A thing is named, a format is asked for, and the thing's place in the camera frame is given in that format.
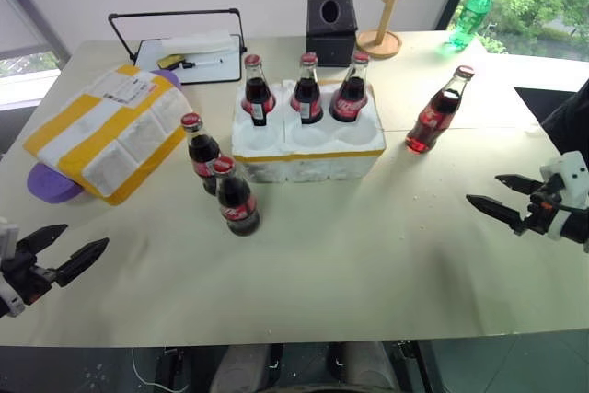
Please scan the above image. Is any glass cola bottle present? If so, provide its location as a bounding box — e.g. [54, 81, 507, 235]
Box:
[179, 112, 223, 197]
[328, 52, 371, 125]
[212, 156, 261, 238]
[404, 64, 477, 156]
[289, 52, 325, 126]
[241, 53, 278, 128]

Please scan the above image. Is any white foam bottle tray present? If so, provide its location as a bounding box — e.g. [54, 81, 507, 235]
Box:
[230, 78, 387, 185]

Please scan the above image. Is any purple plastic basin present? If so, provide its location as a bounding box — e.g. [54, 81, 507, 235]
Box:
[26, 68, 183, 206]

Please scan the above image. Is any green plastic soda bottle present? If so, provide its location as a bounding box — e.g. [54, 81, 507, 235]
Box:
[443, 0, 501, 52]

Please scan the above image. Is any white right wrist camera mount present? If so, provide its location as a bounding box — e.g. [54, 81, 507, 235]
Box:
[539, 151, 589, 241]

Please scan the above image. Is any wooden hanger stand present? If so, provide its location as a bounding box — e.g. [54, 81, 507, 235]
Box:
[355, 0, 428, 61]

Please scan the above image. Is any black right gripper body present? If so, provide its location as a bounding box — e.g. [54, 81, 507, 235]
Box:
[519, 176, 565, 236]

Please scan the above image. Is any black tissue box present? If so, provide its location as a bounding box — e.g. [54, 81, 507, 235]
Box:
[305, 0, 360, 69]

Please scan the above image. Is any small whiteboard with black stand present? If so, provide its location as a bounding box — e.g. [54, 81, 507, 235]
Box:
[108, 7, 248, 87]

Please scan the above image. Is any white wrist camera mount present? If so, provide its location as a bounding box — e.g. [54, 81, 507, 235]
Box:
[0, 216, 27, 319]
[539, 151, 589, 241]

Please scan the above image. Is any dark rounded shape under table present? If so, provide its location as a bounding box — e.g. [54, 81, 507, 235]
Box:
[210, 343, 278, 393]
[327, 341, 402, 393]

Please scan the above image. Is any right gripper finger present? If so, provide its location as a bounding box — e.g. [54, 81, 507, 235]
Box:
[465, 193, 526, 235]
[494, 174, 545, 197]

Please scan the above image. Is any yellow and black eraser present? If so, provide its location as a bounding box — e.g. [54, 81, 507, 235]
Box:
[156, 53, 186, 70]

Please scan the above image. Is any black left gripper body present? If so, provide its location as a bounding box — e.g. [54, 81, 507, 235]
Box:
[0, 244, 59, 306]

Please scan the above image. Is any white yellow-taped parcel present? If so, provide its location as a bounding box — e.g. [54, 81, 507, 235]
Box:
[22, 64, 195, 207]

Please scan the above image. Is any black table leg frame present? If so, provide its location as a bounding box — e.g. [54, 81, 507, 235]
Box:
[390, 340, 436, 393]
[155, 345, 191, 393]

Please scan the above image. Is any white cable under table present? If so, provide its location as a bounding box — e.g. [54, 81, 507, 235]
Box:
[131, 345, 158, 387]

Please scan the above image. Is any whiteboard marker pen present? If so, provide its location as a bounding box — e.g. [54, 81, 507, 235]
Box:
[182, 57, 225, 70]

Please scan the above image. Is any person in dark clothing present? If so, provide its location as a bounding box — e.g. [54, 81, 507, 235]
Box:
[540, 87, 589, 156]

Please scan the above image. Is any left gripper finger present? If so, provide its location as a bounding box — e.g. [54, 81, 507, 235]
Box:
[55, 237, 110, 289]
[16, 224, 70, 257]

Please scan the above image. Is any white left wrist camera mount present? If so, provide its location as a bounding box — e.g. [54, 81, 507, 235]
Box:
[0, 216, 27, 319]

